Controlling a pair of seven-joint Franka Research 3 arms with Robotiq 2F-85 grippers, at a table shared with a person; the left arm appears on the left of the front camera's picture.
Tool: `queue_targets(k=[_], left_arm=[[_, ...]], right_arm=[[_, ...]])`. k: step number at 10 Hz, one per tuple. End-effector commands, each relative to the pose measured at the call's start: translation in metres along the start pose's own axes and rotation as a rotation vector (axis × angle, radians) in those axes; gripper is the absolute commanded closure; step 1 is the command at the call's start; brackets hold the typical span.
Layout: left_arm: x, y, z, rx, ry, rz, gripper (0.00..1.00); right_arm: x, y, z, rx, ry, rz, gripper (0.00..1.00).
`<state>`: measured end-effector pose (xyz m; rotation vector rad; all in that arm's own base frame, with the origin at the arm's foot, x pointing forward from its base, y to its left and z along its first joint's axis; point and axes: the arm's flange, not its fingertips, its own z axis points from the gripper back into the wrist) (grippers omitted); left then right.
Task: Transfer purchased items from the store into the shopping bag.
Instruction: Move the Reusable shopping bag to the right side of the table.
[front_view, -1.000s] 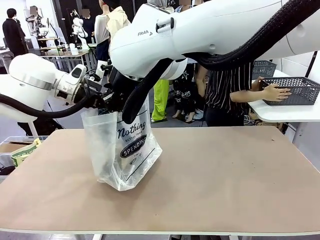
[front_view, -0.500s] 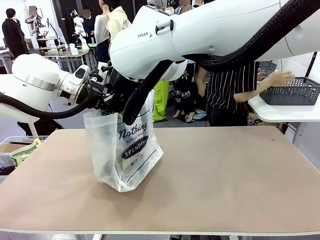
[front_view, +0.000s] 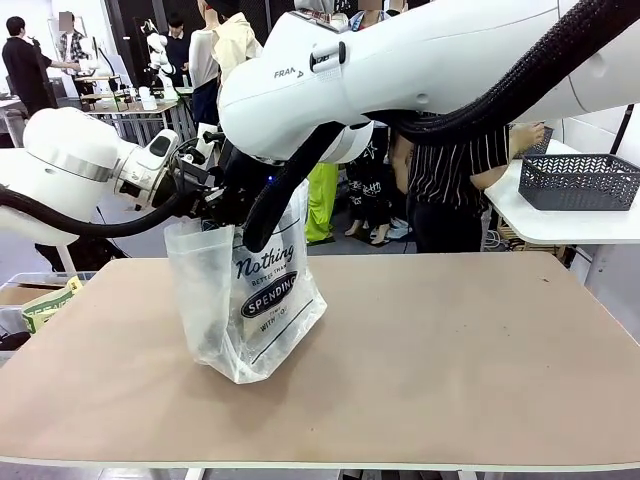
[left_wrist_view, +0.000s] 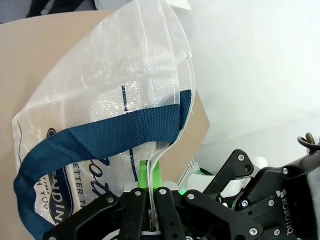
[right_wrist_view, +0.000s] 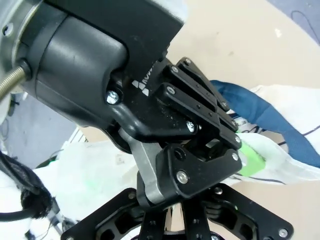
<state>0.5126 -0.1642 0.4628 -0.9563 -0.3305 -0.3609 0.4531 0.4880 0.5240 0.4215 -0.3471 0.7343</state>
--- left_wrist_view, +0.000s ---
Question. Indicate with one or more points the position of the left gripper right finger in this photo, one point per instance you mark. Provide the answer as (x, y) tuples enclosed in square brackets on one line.
[(195, 220)]

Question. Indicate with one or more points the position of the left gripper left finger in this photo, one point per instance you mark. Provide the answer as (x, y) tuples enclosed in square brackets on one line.
[(100, 220)]

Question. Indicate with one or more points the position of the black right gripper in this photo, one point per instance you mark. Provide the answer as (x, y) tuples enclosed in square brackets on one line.
[(287, 195)]

